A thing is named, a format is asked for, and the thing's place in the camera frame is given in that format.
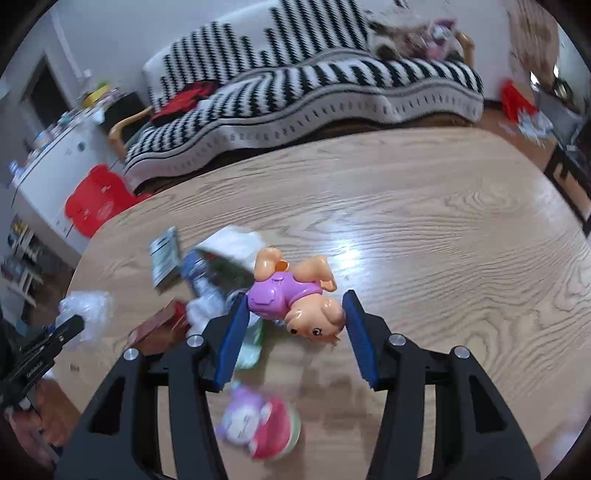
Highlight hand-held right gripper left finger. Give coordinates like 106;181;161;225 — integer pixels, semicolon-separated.
53;292;252;480

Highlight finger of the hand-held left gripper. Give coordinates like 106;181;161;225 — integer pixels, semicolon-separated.
16;315;86;370

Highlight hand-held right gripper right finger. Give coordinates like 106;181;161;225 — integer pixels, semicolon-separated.
342;290;541;480

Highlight light green packet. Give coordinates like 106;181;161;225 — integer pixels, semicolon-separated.
233;318;265;371

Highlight clear plastic bag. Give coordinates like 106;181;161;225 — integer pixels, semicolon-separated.
58;290;115;343

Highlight white plastic wrapper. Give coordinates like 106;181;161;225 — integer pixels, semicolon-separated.
186;277;232;334

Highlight dark printed packet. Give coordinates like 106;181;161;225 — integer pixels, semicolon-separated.
198;251;256;297

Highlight toy puppy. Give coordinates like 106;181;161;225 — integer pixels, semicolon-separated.
246;247;348;348

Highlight red-brown small box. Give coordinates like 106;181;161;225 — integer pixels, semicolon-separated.
126;300;190;350

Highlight blue wrapper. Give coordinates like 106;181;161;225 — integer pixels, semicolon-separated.
180;251;208;283

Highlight round purple and red toy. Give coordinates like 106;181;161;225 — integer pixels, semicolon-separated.
217;385;302;462

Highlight white tissue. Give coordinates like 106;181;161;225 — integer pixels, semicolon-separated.
196;226;266;273

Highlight green and white printed packet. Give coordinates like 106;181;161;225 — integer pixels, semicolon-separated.
150;226;182;292

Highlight person's left hand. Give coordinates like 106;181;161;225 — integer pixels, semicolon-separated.
7;406;62;468

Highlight red pig-shaped plastic chair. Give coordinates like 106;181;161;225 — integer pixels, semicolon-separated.
65;165;153;239

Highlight white cabinet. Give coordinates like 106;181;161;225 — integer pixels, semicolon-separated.
9;114;117;269

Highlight assorted small bottles and jars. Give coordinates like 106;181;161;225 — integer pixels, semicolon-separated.
9;108;93;182

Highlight black cabinet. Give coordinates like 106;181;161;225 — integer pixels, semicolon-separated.
99;91;147;136

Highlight yellow box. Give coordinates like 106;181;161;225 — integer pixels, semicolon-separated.
82;83;112;108

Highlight red and black cloth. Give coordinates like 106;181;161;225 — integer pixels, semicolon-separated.
152;80;219;124

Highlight black white striped sofa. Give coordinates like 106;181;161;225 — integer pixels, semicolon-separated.
122;0;485;183

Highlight scattered white papers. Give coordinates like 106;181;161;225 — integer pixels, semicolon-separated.
514;108;556;149

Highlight red bag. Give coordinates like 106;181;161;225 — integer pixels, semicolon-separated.
501;79;539;123

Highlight beige knitted plush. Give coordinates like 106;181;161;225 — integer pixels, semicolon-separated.
365;8;431;59

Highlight pink cartoon cushion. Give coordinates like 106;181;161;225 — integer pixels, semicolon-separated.
425;17;459;59

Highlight patterned beige curtain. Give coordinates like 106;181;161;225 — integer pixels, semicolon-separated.
512;0;560;89

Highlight wooden frame sofa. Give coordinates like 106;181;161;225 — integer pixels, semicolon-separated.
109;0;485;195

